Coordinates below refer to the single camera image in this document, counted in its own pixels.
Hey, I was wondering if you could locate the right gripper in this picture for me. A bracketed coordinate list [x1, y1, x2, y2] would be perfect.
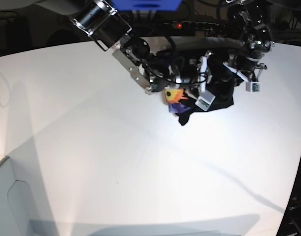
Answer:
[170, 50, 213, 93]

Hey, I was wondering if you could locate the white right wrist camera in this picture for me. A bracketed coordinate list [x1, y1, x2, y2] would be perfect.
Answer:
[195, 90, 216, 112]

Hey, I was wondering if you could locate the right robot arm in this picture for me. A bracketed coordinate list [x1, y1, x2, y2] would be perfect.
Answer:
[0, 0, 208, 95]

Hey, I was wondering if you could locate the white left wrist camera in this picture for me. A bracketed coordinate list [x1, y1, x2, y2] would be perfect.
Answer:
[246, 81, 260, 93]

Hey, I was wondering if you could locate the blue box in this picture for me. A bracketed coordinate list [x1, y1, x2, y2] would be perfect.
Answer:
[112, 0, 182, 11]

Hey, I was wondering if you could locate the grey cabinet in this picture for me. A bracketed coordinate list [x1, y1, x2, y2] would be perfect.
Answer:
[0, 156, 43, 236]

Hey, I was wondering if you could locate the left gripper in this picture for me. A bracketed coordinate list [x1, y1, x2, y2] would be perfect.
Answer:
[223, 54, 266, 84]

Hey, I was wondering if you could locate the black power strip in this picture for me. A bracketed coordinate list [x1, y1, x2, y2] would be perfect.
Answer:
[164, 21, 224, 32]

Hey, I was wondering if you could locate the black T-shirt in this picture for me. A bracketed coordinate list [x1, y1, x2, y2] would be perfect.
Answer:
[150, 49, 240, 126]

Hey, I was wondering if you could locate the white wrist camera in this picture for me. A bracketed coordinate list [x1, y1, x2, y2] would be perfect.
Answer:
[195, 90, 216, 112]
[246, 81, 260, 93]

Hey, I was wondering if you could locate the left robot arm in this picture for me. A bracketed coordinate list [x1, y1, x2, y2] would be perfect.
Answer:
[227, 0, 274, 86]

